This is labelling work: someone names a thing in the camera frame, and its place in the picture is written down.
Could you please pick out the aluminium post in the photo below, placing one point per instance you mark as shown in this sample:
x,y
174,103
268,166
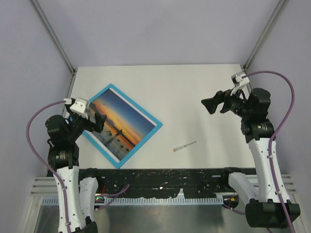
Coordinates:
x,y
273,18
54,38

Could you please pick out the right aluminium post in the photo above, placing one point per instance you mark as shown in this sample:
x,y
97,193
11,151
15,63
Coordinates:
x,y
273,18

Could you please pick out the sunset photo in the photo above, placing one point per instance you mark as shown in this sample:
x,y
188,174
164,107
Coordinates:
x,y
121,126

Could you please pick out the small screwdriver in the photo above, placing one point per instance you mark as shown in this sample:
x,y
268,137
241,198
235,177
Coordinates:
x,y
183,146

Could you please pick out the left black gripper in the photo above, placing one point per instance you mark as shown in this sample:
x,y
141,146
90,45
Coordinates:
x,y
91,125

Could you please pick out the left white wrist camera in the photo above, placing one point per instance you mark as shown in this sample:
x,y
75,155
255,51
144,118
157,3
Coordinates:
x,y
78,106

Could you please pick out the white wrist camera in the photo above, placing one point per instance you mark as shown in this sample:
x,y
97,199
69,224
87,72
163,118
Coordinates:
x,y
240,81
78,106

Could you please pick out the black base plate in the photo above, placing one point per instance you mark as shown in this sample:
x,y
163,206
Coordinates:
x,y
167,183

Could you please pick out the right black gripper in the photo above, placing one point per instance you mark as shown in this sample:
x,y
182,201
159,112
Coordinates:
x,y
212,103

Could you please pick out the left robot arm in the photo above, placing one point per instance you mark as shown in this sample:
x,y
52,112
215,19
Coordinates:
x,y
76,189

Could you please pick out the blue picture frame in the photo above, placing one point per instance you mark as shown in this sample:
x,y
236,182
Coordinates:
x,y
121,125

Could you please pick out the perforated cable duct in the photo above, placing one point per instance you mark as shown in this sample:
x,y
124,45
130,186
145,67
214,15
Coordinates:
x,y
179,200

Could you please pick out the left aluminium post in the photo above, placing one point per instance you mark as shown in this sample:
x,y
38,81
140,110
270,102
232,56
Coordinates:
x,y
54,38

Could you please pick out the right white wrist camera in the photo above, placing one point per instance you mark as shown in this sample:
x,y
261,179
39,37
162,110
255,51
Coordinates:
x,y
240,81

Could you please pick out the aluminium rail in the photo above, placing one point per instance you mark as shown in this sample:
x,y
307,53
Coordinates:
x,y
46,186

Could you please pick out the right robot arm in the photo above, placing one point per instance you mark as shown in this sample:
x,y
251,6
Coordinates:
x,y
268,205

